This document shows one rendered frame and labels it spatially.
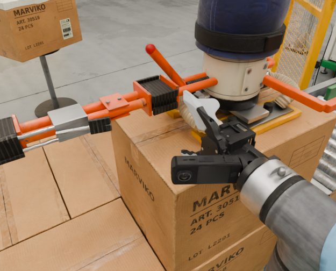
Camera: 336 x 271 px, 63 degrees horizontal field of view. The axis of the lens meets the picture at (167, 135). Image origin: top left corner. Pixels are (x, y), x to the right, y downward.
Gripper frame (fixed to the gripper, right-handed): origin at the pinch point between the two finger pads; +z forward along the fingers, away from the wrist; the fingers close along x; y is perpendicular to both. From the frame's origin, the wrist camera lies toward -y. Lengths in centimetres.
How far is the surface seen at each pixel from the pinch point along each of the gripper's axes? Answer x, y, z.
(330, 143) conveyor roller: -54, 99, 10
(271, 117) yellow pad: -10.5, 32.8, 1.5
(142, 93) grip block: 1.7, -1.9, 12.7
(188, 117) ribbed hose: -5.3, 7.8, 7.5
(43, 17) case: -20, 7, 192
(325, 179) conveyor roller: -53, 73, -4
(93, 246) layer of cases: -53, -21, 18
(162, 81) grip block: 1.6, 5.2, 15.9
